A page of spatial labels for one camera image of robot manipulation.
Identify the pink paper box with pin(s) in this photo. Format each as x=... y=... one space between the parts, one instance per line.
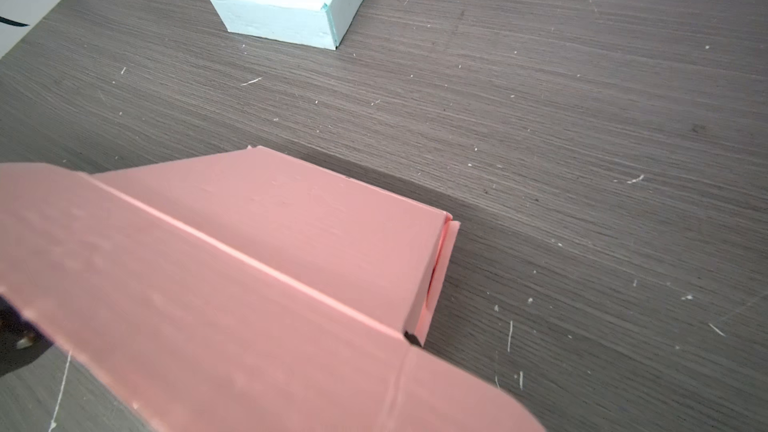
x=244 y=291

